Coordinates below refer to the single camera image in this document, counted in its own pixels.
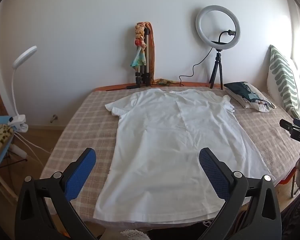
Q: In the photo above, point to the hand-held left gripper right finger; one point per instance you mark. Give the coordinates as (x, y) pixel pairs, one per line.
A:
(213, 172)

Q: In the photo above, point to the folded dark teal garment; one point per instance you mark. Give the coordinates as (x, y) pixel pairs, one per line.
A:
(242, 90)

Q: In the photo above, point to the metal door stopper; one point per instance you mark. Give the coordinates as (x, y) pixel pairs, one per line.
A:
(54, 118)

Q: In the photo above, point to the beige checked blanket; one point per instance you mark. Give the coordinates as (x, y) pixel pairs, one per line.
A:
(90, 122)

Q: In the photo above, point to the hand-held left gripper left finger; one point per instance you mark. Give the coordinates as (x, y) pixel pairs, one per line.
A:
(81, 172)

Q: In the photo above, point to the folded silver tripod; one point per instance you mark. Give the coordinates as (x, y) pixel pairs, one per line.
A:
(147, 55)

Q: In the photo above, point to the white clip desk lamp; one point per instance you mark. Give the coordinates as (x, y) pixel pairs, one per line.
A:
(25, 55)

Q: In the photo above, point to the small black tripod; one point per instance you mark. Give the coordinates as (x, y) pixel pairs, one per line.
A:
(218, 62)

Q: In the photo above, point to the colourful knotted scarf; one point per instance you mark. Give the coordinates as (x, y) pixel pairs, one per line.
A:
(140, 55)

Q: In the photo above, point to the green orange patterned cloth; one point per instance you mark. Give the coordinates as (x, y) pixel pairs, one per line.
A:
(163, 81)

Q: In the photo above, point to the white t-shirt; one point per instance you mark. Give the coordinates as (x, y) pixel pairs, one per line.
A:
(170, 140)

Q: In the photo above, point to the person's striped dark trousers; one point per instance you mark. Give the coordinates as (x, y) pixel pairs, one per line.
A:
(297, 217)

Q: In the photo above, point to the white fluffy cloth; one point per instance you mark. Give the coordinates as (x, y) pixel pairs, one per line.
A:
(133, 235)

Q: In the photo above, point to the green patterned white pillow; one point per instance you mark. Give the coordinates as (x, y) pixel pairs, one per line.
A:
(282, 80)

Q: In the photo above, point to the black power adapter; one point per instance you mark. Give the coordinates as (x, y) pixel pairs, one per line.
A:
(133, 87)

